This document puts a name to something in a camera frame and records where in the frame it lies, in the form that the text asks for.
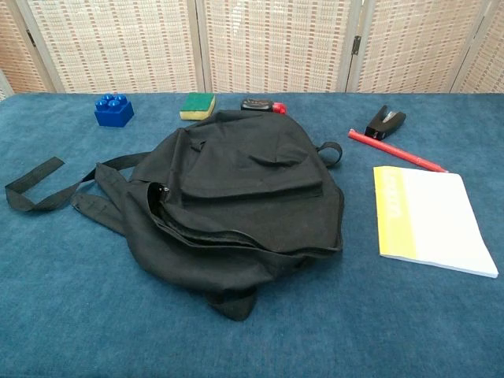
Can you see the black fabric backpack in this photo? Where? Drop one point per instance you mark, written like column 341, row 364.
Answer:
column 244, row 177

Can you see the yellow and white notebook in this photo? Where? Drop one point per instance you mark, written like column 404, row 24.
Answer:
column 433, row 220

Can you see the small black box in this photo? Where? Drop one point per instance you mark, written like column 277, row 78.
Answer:
column 256, row 105

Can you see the small red clip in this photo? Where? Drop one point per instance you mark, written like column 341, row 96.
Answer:
column 279, row 107

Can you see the green and yellow sponge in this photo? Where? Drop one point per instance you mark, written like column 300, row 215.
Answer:
column 197, row 103

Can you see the black stapler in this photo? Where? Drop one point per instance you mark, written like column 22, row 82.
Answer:
column 380, row 126

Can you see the woven folding screen panel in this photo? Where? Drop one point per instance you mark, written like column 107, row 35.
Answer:
column 275, row 47
column 413, row 47
column 488, row 59
column 118, row 47
column 15, row 47

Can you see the red pen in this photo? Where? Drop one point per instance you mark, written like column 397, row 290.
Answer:
column 393, row 151

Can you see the blue toy building brick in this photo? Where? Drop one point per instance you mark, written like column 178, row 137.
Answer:
column 114, row 116

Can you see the blue velvet table cover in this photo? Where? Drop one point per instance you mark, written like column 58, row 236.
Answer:
column 78, row 275

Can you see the grey mesh partition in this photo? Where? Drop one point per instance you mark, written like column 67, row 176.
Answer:
column 4, row 88

